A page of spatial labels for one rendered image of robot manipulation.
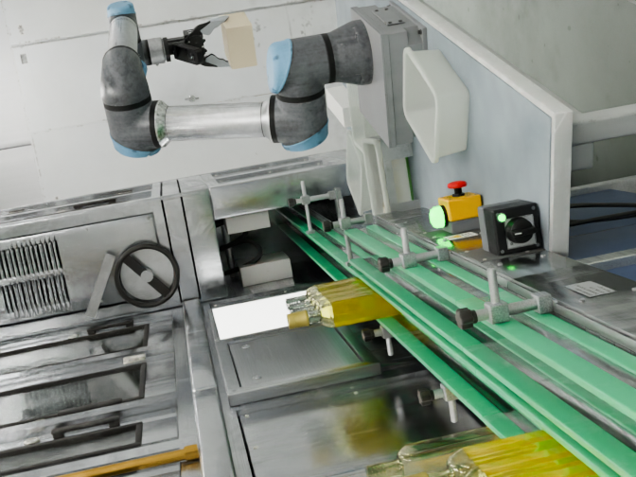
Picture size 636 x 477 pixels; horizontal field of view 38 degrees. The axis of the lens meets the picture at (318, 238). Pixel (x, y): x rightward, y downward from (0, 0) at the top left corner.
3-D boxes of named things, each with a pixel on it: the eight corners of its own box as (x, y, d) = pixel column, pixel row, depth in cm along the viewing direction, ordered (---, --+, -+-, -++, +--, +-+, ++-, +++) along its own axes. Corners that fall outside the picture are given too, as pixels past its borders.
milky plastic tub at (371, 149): (403, 214, 251) (373, 220, 250) (391, 132, 248) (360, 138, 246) (421, 221, 234) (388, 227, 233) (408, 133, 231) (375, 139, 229)
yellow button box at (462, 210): (475, 223, 192) (442, 230, 191) (470, 188, 191) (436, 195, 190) (487, 227, 185) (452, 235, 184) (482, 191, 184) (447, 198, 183)
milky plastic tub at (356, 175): (372, 175, 289) (345, 180, 288) (374, 120, 273) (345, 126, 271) (388, 214, 278) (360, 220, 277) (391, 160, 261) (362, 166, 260)
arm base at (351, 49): (352, 15, 221) (312, 22, 219) (368, 24, 207) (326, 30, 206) (360, 77, 226) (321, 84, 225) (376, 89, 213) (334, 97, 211)
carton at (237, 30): (243, 11, 276) (219, 15, 274) (252, 25, 262) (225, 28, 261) (249, 50, 281) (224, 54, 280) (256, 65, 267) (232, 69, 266)
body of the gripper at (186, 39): (202, 26, 274) (161, 32, 272) (204, 33, 266) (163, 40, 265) (205, 51, 278) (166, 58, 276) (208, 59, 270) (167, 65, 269)
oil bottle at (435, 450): (524, 450, 147) (366, 487, 144) (519, 416, 147) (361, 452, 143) (538, 461, 142) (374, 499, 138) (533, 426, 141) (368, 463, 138)
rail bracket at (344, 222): (377, 258, 232) (328, 268, 230) (366, 193, 230) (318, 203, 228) (379, 260, 229) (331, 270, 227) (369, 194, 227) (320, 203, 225)
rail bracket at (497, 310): (546, 307, 128) (454, 326, 126) (539, 255, 127) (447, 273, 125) (558, 312, 124) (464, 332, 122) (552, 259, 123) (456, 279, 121)
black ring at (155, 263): (185, 298, 308) (121, 310, 305) (172, 237, 305) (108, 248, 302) (185, 301, 304) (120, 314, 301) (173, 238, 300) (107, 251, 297)
